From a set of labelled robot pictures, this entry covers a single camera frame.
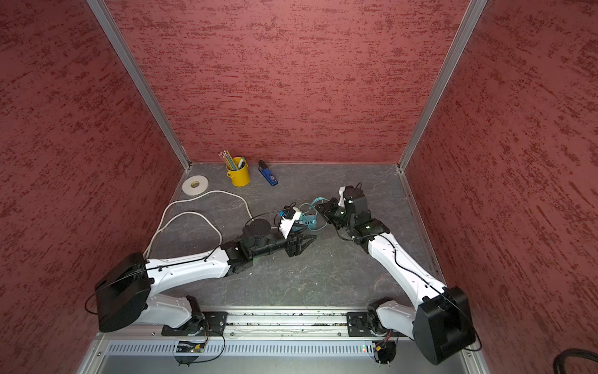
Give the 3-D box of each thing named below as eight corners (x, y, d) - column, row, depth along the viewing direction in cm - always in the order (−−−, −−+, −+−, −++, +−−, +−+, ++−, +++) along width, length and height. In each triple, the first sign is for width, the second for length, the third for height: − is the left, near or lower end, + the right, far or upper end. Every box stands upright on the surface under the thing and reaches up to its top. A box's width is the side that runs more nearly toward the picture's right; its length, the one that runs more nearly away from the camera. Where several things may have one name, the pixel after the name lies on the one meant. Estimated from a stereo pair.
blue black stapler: (271, 187, 114) (270, 183, 111) (256, 166, 123) (255, 162, 120) (278, 184, 115) (278, 179, 113) (263, 163, 125) (262, 159, 122)
